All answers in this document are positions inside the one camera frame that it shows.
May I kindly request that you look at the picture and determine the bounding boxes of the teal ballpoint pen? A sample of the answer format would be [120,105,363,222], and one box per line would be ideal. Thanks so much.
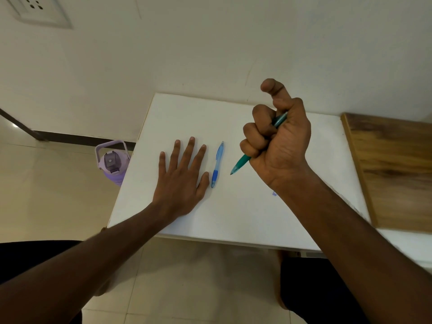
[230,111,289,176]

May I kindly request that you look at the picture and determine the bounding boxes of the person's left forearm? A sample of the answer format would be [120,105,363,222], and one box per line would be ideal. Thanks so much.
[0,200,178,324]

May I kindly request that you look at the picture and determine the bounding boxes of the person's right forearm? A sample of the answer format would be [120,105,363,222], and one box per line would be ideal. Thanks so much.
[272,169,432,324]

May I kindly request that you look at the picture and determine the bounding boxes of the purple water bottle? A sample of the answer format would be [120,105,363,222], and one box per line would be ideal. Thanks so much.
[95,139,131,187]

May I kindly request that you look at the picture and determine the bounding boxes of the person's left hand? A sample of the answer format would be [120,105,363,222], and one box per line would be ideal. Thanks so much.
[152,136,210,221]

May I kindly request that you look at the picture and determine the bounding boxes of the dark skirting board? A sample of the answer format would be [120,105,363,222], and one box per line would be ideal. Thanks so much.
[0,108,136,151]

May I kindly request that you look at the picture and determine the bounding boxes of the wooden board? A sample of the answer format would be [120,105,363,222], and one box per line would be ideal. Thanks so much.
[340,112,432,233]

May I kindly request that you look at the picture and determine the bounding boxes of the white wall socket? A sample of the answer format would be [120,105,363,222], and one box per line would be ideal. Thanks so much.
[3,0,73,30]

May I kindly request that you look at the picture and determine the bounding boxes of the person's right hand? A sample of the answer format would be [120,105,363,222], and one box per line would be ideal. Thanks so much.
[240,78,315,196]

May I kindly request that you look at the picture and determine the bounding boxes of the blue ballpoint pen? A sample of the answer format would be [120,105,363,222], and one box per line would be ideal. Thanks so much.
[211,141,225,189]

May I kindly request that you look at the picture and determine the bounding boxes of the black shorts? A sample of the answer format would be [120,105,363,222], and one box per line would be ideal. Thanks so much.
[0,240,372,324]

